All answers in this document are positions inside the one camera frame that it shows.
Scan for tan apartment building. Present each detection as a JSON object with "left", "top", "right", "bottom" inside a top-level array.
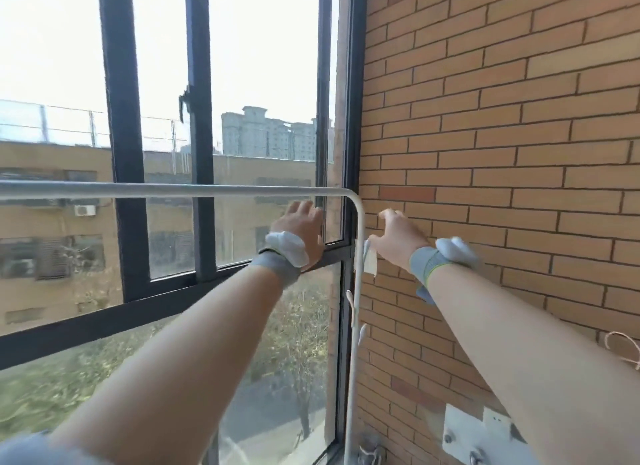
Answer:
[{"left": 0, "top": 139, "right": 347, "bottom": 341}]

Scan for black window frame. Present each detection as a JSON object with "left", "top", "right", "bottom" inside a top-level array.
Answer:
[{"left": 0, "top": 0, "right": 369, "bottom": 465}]

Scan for white paper tag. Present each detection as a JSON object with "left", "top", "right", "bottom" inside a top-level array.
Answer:
[{"left": 363, "top": 240, "right": 379, "bottom": 278}]

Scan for thin beige string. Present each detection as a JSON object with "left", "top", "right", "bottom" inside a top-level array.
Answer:
[{"left": 603, "top": 331, "right": 640, "bottom": 371}]

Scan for white wall mounting plate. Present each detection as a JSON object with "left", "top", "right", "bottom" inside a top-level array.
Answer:
[{"left": 442, "top": 403, "right": 545, "bottom": 465}]

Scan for person's right forearm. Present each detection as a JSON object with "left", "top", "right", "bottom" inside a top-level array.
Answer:
[{"left": 425, "top": 264, "right": 640, "bottom": 465}]

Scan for rooftop metal railing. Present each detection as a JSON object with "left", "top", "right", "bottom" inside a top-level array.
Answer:
[{"left": 0, "top": 98, "right": 192, "bottom": 153}]

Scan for black window handle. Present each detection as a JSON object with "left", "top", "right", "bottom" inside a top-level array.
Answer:
[{"left": 178, "top": 83, "right": 194, "bottom": 126}]

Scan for green trees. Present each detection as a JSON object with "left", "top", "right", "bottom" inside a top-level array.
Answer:
[{"left": 0, "top": 262, "right": 343, "bottom": 443}]

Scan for white wrist tracker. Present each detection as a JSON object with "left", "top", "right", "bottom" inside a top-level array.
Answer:
[
  {"left": 435, "top": 237, "right": 480, "bottom": 271},
  {"left": 263, "top": 231, "right": 312, "bottom": 269}
]

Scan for person's left hand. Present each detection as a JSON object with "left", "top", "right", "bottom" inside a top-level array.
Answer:
[{"left": 270, "top": 200, "right": 326, "bottom": 273}]

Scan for person's left forearm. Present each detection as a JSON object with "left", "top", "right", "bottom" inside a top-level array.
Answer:
[{"left": 50, "top": 264, "right": 287, "bottom": 465}]

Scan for grey high-rise building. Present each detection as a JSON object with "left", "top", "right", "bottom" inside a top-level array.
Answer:
[{"left": 220, "top": 105, "right": 335, "bottom": 161}]

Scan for grey wristband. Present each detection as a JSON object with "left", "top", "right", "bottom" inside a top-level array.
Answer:
[
  {"left": 248, "top": 249, "right": 302, "bottom": 289},
  {"left": 409, "top": 246, "right": 452, "bottom": 306}
]

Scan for white metal drying rack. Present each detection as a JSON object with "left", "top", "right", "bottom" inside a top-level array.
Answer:
[{"left": 0, "top": 181, "right": 369, "bottom": 465}]

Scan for person's right hand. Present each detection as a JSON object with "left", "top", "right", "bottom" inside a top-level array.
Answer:
[{"left": 367, "top": 208, "right": 436, "bottom": 272}]

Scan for metal rack clamp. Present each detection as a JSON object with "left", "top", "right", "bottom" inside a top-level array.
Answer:
[{"left": 357, "top": 434, "right": 385, "bottom": 465}]

